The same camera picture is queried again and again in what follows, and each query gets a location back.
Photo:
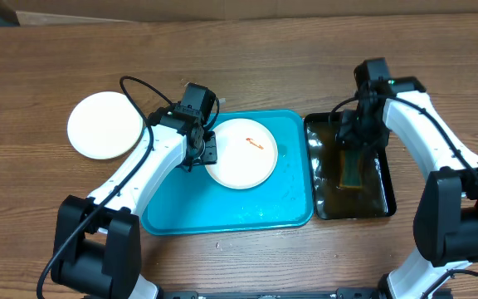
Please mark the teal plastic tray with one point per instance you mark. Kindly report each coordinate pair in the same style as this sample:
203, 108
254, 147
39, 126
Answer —
193, 202

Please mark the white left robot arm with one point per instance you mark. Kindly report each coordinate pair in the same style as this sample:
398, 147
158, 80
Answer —
97, 248

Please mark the black water tray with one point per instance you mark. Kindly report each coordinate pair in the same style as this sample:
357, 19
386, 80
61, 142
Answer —
375, 199

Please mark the cream plate with stain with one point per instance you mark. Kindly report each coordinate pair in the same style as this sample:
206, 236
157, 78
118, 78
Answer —
104, 125

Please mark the green and yellow sponge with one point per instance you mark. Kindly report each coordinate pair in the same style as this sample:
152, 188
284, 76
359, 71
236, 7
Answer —
350, 169

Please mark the white plate with stain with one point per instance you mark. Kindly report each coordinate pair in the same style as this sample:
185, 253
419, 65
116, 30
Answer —
247, 154

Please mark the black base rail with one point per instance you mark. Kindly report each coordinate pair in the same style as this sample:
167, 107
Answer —
341, 293

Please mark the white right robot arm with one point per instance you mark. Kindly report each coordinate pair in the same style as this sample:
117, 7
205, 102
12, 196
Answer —
445, 226

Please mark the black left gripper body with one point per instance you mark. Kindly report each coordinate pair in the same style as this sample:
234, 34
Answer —
209, 154

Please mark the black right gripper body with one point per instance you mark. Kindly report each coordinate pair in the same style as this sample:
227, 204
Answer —
364, 134

